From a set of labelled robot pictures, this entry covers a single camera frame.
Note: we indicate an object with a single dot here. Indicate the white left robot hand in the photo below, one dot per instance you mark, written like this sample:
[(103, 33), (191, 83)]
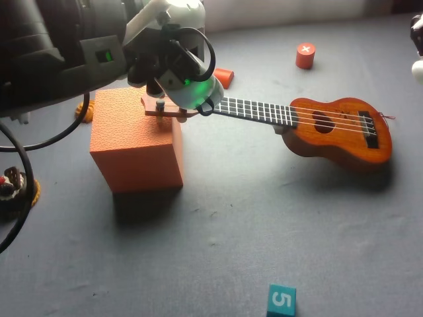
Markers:
[(185, 89)]

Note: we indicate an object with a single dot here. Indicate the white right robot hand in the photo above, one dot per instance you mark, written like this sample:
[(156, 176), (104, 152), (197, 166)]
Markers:
[(417, 71)]

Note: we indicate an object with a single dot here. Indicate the brown wooden ukulele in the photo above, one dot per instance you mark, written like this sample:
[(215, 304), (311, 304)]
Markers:
[(330, 145)]

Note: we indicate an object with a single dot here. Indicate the orange half-round block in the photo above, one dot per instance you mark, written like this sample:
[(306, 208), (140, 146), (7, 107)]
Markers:
[(225, 76)]

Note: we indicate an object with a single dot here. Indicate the large orange textured box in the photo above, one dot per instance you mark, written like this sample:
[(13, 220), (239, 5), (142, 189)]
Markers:
[(132, 158)]

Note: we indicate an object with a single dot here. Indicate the toy swirl cookie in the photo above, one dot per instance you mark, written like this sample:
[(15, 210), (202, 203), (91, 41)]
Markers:
[(81, 110)]

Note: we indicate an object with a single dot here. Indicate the orange cylinder with white cross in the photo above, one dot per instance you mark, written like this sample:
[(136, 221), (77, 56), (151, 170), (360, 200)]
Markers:
[(304, 59)]

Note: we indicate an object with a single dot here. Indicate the toy chocolate cake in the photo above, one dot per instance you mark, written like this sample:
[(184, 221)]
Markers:
[(10, 188)]

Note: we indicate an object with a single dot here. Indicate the teal block with number five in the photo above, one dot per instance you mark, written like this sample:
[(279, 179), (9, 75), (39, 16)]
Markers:
[(281, 300)]

